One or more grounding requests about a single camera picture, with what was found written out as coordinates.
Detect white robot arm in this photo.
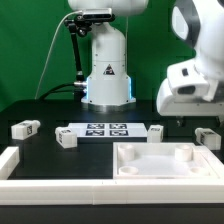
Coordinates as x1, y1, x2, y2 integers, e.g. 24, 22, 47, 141
68, 0, 224, 116

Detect white front fence wall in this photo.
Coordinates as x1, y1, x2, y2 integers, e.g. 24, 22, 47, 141
0, 179, 224, 205

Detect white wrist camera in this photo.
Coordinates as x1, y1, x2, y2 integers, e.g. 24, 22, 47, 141
167, 60, 209, 97

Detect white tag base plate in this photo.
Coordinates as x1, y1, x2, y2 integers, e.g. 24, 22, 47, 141
68, 123, 147, 138

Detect white camera cable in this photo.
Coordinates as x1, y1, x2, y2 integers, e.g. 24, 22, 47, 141
34, 10, 83, 100

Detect white left fence wall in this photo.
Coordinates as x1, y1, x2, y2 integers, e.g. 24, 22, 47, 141
0, 147, 20, 180

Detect black base cables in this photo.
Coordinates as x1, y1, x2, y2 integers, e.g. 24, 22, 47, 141
39, 82, 88, 101

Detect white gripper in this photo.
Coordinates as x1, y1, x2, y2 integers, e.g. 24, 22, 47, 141
156, 79, 224, 127

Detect white square tabletop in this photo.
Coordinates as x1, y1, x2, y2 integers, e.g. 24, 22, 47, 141
113, 142, 217, 179

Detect grey mounted depth camera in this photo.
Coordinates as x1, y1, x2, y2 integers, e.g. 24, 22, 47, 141
82, 8, 113, 21

